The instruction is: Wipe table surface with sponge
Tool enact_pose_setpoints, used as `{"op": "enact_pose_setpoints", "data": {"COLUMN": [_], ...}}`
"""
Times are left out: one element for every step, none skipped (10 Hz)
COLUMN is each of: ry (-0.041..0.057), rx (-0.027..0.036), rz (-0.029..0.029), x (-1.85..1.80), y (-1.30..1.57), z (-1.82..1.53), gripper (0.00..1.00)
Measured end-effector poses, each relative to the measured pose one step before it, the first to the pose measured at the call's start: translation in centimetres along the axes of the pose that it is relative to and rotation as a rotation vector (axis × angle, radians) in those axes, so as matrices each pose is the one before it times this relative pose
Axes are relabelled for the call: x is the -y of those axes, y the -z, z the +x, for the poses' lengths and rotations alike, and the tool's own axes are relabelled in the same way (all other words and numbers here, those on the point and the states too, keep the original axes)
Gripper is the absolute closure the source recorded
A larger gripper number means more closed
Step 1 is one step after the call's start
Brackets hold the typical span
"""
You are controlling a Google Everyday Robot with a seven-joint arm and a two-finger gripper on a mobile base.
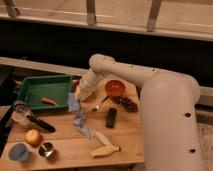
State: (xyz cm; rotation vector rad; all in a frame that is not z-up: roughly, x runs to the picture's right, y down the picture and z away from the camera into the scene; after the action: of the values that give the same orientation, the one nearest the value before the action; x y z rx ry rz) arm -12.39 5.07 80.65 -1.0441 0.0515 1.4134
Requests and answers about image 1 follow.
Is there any dark grape bunch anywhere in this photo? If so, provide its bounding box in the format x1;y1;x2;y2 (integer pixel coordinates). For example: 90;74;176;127
112;96;138;112

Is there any crumpled blue cloth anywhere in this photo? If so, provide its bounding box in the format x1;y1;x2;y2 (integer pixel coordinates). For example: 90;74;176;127
73;111;95;139

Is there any orange fruit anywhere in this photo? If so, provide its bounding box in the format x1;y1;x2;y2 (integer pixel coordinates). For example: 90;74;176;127
25;129;42;147

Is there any small metal cup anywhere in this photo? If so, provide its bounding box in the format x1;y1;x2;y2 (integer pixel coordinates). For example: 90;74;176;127
38;142;55;158

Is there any white plastic knife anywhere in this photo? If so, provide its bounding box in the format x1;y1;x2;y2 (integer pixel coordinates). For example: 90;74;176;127
96;131;112;145

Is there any glass jar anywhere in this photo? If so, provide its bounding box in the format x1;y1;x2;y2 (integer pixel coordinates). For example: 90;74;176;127
12;101;32;128

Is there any blue sponge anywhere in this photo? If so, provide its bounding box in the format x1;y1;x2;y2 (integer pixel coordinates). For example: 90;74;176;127
68;93;80;112

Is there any yellow banana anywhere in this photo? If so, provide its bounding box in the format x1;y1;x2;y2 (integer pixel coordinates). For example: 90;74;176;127
90;145;121;158

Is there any green plastic tray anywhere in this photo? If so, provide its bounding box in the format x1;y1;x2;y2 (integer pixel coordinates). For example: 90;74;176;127
17;75;72;113

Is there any orange red bowl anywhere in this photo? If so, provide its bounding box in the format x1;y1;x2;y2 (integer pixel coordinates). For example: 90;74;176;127
105;80;125;97

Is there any black remote control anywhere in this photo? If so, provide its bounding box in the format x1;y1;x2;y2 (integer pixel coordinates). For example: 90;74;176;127
105;108;117;128

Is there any blue plastic cup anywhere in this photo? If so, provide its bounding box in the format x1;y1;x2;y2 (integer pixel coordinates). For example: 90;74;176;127
8;143;30;162

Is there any black handled tool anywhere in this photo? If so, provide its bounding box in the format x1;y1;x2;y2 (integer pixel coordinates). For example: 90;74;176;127
27;115;56;133

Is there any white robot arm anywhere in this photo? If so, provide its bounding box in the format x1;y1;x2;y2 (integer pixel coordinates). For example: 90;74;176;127
76;54;204;171

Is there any purple bowl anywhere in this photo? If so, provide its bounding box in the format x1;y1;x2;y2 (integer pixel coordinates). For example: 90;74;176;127
74;79;96;100

